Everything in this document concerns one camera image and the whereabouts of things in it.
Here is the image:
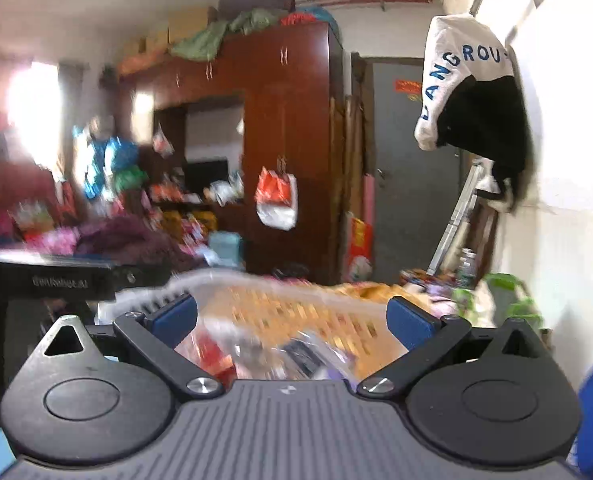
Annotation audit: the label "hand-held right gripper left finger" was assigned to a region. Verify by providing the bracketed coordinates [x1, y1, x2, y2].
[44, 294, 224, 401]

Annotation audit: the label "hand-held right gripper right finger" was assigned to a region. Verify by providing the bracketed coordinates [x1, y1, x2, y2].
[357, 296, 547, 401]

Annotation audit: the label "red item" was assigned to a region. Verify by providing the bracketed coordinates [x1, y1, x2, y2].
[176, 330, 238, 384]

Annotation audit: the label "black item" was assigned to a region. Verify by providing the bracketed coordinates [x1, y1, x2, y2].
[271, 330, 337, 382]

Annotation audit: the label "white plastic laundry basket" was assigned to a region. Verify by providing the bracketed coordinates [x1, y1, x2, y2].
[96, 267, 419, 386]

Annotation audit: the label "yellow cloth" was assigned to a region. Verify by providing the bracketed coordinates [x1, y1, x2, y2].
[326, 282, 403, 307]

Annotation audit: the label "dark maroon clothes pile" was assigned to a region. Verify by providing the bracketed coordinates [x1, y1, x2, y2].
[76, 217, 197, 272]

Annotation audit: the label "teal box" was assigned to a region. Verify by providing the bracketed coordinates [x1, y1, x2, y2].
[209, 232, 242, 267]

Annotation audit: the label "red printed bag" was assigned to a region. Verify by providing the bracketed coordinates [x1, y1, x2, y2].
[349, 217, 375, 284]

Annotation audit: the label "green plastic bag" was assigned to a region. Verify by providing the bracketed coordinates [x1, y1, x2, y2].
[455, 272, 545, 332]

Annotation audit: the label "metal crutches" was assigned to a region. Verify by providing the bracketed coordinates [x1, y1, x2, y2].
[426, 157, 497, 277]

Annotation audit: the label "grey door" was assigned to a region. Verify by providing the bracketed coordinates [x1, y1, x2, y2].
[351, 52, 466, 281]

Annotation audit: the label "blue plastic bag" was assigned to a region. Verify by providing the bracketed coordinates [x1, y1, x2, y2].
[84, 132, 138, 197]

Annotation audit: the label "black television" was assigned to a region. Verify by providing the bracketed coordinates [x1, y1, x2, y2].
[184, 159, 230, 194]

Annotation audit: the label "orange and white plastic bag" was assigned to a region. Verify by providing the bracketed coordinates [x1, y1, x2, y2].
[255, 165, 298, 232]

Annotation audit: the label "small pink plastic bag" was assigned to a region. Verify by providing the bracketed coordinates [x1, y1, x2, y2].
[152, 122, 175, 159]

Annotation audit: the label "brown wooden wardrobe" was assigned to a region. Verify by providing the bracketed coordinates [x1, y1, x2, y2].
[101, 20, 348, 286]

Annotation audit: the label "black garment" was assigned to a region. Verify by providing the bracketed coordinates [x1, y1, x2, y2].
[436, 77, 533, 214]

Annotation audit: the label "red door sticker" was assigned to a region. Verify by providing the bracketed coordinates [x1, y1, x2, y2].
[395, 79, 424, 104]

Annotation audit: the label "green cloth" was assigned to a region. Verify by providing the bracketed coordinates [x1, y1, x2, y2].
[229, 7, 283, 36]
[169, 20, 230, 63]

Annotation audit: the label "white sweatshirt with blue letters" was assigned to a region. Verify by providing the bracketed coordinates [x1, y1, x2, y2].
[413, 12, 515, 152]

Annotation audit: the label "cardboard box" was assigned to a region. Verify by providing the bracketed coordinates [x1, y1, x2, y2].
[169, 7, 218, 44]

